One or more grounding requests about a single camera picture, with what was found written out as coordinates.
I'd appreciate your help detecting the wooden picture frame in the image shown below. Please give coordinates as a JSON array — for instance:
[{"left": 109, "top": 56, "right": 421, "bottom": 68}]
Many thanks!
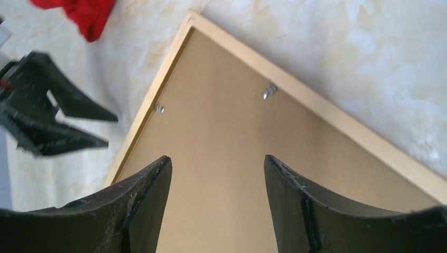
[{"left": 102, "top": 9, "right": 446, "bottom": 204}]

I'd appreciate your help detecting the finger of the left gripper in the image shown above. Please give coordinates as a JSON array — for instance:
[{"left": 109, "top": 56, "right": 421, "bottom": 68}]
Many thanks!
[
  {"left": 1, "top": 104, "right": 109, "bottom": 157},
  {"left": 24, "top": 51, "right": 119, "bottom": 122}
]

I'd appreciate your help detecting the red crumpled cloth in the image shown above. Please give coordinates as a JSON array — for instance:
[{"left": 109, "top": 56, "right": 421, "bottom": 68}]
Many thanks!
[{"left": 31, "top": 0, "right": 116, "bottom": 43}]

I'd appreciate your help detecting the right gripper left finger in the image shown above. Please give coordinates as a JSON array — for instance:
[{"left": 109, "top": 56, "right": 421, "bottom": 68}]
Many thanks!
[{"left": 1, "top": 155, "right": 172, "bottom": 252}]

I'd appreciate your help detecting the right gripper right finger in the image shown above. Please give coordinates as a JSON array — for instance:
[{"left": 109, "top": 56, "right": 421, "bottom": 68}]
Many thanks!
[{"left": 264, "top": 155, "right": 446, "bottom": 252}]

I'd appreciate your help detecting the brown backing board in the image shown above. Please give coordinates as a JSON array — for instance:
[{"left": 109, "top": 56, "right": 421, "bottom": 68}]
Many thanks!
[{"left": 121, "top": 31, "right": 439, "bottom": 252}]

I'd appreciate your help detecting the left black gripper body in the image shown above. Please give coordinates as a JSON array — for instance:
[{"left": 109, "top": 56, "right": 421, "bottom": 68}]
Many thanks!
[{"left": 1, "top": 52, "right": 60, "bottom": 119}]

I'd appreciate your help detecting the small metal frame clip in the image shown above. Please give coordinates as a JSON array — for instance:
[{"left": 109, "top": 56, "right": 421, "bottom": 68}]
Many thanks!
[{"left": 262, "top": 84, "right": 278, "bottom": 100}]

